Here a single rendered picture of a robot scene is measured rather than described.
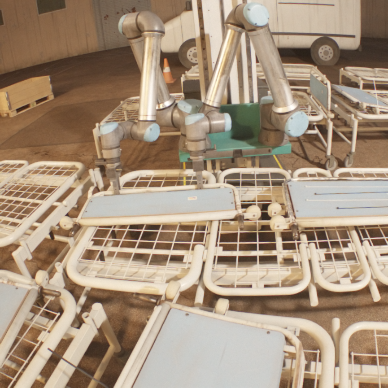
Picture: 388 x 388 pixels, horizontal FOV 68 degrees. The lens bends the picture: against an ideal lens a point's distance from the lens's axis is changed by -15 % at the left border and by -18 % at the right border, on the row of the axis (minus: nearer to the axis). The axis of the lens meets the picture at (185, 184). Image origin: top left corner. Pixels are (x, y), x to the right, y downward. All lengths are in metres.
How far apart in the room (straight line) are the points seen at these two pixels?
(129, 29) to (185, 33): 6.57
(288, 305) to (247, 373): 0.91
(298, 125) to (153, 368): 1.35
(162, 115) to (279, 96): 0.67
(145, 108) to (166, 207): 0.47
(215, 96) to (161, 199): 0.57
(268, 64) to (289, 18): 6.92
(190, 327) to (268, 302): 0.87
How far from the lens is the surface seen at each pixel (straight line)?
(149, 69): 1.59
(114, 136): 1.60
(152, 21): 1.62
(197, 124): 1.53
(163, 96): 1.87
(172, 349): 0.88
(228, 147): 1.92
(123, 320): 1.73
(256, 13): 1.56
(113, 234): 1.76
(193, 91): 2.14
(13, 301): 1.23
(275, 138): 1.92
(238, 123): 2.02
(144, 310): 1.75
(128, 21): 1.71
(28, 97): 7.19
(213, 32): 1.98
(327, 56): 8.87
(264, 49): 1.60
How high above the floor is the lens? 1.33
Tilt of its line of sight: 29 degrees down
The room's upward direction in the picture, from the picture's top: 6 degrees counter-clockwise
